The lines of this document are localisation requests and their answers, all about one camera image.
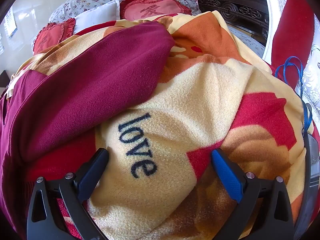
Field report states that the maroon fleece garment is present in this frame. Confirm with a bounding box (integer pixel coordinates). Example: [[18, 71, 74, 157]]
[[0, 21, 175, 240]]

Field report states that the red heart-shaped cushion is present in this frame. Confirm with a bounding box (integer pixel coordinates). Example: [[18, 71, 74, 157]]
[[31, 18, 76, 54], [119, 0, 193, 22]]

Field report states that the wall calendar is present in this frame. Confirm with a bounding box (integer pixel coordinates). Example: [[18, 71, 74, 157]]
[[4, 6, 18, 38]]

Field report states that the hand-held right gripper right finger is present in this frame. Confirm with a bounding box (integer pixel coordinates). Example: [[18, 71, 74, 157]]
[[211, 148, 294, 240]]

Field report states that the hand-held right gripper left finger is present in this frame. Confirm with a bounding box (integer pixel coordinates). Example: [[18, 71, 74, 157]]
[[26, 148, 110, 240]]

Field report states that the black device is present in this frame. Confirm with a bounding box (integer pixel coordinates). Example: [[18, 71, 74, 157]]
[[299, 100, 320, 232]]

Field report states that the red cloth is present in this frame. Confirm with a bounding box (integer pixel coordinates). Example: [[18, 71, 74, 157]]
[[271, 0, 316, 82]]

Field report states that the white pillow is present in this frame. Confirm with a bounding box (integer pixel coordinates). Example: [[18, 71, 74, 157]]
[[74, 0, 121, 34]]

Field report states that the dark carved wooden furniture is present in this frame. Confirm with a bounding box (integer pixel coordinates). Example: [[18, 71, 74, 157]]
[[190, 0, 272, 43]]

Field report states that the white chair frame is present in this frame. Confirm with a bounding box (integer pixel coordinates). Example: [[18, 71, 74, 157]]
[[260, 0, 278, 61]]

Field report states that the blue lanyard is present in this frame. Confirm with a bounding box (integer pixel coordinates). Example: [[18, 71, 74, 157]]
[[274, 56, 313, 133]]

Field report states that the printed orange and cream blanket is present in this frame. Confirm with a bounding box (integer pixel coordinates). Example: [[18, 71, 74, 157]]
[[0, 10, 314, 240]]

